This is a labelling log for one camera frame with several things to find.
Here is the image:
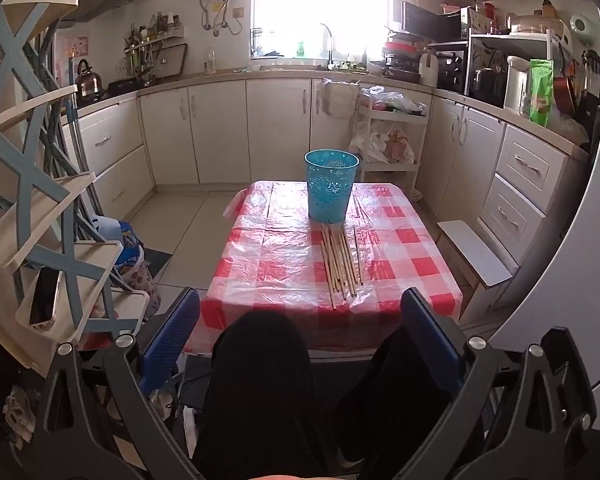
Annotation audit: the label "black gas stove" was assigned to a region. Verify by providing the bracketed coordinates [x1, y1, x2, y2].
[107, 77, 156, 96]

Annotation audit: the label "long bamboo chopstick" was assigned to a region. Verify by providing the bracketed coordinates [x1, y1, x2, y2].
[352, 225, 365, 287]

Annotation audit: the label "teal cutout plastic bin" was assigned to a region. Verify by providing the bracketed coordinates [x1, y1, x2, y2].
[304, 149, 361, 225]

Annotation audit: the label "smartphone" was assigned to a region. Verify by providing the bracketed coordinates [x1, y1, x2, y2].
[28, 266, 63, 331]

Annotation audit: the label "white trolley cart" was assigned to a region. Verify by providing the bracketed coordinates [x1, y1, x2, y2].
[352, 87, 431, 201]

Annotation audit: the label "bundle of wooden chopsticks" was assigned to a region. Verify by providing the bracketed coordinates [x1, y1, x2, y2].
[320, 224, 360, 310]

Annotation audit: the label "white thermos pot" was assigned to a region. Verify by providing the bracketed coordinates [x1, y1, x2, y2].
[504, 56, 532, 116]

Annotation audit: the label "black microwave oven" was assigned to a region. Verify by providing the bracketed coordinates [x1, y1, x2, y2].
[400, 1, 473, 43]

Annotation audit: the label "white refrigerator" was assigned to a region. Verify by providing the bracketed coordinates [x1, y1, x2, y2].
[487, 7, 600, 416]

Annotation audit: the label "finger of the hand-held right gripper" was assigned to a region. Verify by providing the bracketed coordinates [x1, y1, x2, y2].
[541, 326, 600, 433]

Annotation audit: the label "person's right leg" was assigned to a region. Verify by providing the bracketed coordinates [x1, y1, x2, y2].
[330, 330, 481, 480]

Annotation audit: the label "kitchen window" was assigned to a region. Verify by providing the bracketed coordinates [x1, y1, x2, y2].
[250, 0, 406, 61]

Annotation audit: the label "wall spice rack with bottles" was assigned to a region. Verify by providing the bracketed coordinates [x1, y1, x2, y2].
[124, 10, 186, 73]

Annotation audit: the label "printed bag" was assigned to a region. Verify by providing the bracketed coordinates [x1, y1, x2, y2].
[112, 220, 162, 316]

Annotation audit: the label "green packet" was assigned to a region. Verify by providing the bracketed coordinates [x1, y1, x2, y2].
[528, 58, 555, 127]

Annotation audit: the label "black rimmed tray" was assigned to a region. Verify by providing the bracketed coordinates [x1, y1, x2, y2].
[155, 42, 188, 78]

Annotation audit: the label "white step stool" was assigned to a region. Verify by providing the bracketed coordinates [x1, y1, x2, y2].
[436, 219, 513, 288]

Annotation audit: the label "steel kettle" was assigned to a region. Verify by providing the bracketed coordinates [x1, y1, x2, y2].
[75, 58, 104, 100]

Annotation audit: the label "person's left leg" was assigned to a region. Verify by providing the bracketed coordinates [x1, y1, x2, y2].
[192, 309, 318, 480]

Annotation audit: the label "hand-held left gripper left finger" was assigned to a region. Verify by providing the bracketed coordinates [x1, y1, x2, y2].
[42, 287, 204, 480]

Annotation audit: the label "white counter shelf rack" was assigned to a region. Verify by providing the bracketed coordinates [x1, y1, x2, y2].
[462, 27, 573, 111]

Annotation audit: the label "stack of pots and pans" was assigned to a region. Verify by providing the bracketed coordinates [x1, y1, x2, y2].
[380, 35, 423, 83]

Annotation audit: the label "black toaster oven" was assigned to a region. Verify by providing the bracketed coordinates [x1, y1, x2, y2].
[435, 45, 473, 95]

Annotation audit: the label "white base cabinet with doors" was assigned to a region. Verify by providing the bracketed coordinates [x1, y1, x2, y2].
[137, 77, 361, 186]
[427, 95, 506, 231]

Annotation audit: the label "white sandals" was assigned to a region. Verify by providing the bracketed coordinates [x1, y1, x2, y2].
[2, 385, 36, 453]

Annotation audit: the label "white plastic jug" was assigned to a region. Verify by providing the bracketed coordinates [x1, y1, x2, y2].
[418, 50, 440, 88]

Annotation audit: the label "red white checkered tablecloth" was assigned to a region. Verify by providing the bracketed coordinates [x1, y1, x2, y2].
[182, 180, 463, 353]

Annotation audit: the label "chrome faucet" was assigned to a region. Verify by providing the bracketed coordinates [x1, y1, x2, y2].
[319, 22, 337, 70]

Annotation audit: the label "black rice cooker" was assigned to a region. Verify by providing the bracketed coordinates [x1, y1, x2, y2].
[470, 67, 506, 106]

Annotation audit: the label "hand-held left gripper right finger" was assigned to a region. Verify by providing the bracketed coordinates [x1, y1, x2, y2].
[397, 287, 561, 480]

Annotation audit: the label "red pan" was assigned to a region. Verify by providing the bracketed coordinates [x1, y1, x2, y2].
[551, 76, 577, 116]

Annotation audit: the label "black floor mat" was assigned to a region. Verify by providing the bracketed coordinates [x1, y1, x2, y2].
[140, 247, 173, 278]

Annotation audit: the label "white steamer pot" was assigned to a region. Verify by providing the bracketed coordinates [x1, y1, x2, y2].
[510, 12, 566, 35]

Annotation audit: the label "person's leg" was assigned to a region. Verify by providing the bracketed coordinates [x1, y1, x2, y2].
[330, 330, 481, 480]
[192, 309, 318, 480]

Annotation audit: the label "white plastic bag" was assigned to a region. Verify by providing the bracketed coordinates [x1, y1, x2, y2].
[322, 77, 359, 118]

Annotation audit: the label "blue and cream tiered shelf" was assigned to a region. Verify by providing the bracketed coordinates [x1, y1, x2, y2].
[0, 0, 151, 378]

